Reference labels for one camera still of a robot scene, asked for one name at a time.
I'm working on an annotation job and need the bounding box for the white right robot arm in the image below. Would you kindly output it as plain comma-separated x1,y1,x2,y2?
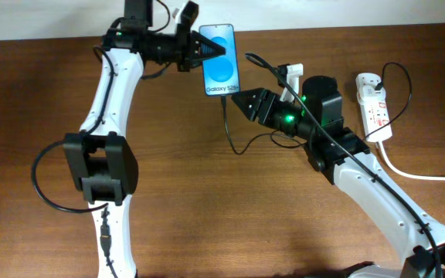
231,76,445,277

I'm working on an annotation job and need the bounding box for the white power strip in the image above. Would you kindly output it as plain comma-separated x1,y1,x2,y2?
355,73,392,143

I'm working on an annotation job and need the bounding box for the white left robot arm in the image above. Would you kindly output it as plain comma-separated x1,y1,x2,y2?
63,1,226,277

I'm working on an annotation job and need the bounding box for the black USB charger plug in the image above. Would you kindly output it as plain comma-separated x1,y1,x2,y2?
375,81,384,91

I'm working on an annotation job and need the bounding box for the white power strip cord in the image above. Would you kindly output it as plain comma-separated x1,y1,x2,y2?
378,141,445,184

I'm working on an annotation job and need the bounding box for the blue Galaxy smartphone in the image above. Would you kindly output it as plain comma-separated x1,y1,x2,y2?
199,24,240,97

